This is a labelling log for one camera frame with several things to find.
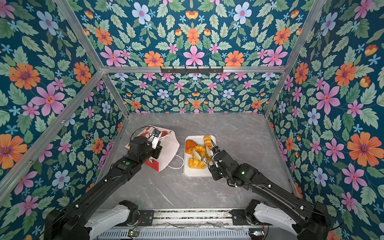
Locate striped long bread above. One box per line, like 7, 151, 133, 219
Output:
204, 135, 213, 161

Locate red white paper bag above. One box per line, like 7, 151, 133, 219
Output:
126, 126, 180, 172

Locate small golden bread roll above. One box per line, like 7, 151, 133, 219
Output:
188, 158, 206, 170

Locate orange triangular pastry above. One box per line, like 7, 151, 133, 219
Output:
185, 140, 198, 155

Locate yellow ring bread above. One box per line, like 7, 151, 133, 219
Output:
192, 145, 207, 161

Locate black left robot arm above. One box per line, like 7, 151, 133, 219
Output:
44, 136, 162, 240

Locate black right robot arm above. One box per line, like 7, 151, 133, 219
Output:
207, 147, 331, 240

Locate white rectangular tray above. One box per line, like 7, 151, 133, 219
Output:
184, 135, 217, 178

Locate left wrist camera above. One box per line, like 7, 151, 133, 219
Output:
151, 129, 162, 149

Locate white bag handle cord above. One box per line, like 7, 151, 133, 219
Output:
166, 154, 185, 171

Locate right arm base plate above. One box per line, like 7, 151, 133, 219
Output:
229, 209, 270, 226

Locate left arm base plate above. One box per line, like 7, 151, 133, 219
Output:
119, 210, 155, 228

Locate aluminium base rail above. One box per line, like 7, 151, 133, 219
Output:
89, 208, 319, 229

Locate black hook rail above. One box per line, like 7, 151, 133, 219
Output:
160, 67, 224, 74

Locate white perforated cable duct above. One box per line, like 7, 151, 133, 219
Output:
95, 228, 251, 240

